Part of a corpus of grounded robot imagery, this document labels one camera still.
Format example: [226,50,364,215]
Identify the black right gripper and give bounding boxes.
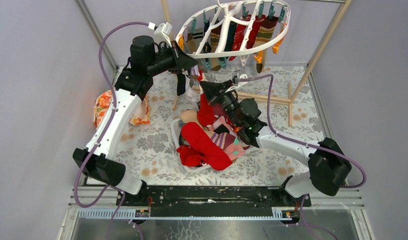
[200,80,242,128]

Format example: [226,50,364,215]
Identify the red white sock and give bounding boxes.
[197,70,219,130]

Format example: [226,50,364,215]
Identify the white sock black stripes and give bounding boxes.
[185,75,200,103]

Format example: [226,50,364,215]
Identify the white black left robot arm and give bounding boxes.
[72,35,198,206]

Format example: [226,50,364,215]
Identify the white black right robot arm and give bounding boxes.
[199,80,352,206]

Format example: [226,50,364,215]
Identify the white oval clip hanger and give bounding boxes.
[174,0,291,65]

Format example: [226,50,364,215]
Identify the large red sock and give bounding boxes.
[176,122,233,171]

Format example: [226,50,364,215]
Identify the white laundry basket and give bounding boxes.
[170,105,261,173]

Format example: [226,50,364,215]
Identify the dark teal hanging sock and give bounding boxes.
[224,21,237,52]

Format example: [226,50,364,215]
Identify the red patterned hanging sock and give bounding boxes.
[232,24,247,52]

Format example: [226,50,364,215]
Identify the olive striped hanging sock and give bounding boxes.
[253,16,279,73]

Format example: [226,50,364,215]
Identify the floral orange fabric bag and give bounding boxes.
[93,90,150,129]

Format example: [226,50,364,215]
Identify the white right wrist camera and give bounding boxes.
[227,70,248,92]

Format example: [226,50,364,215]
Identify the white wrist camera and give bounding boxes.
[227,70,248,92]
[148,22,172,46]

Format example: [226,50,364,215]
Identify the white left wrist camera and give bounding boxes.
[148,22,172,46]

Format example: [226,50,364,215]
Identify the wooden hanger stand frame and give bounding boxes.
[169,0,351,127]

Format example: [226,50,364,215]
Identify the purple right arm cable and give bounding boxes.
[238,73,368,190]

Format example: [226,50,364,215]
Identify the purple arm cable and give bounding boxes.
[238,73,368,190]
[73,21,156,209]

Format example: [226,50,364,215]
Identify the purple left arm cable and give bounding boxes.
[73,21,156,209]

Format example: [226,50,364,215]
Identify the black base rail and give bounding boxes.
[116,185,311,218]

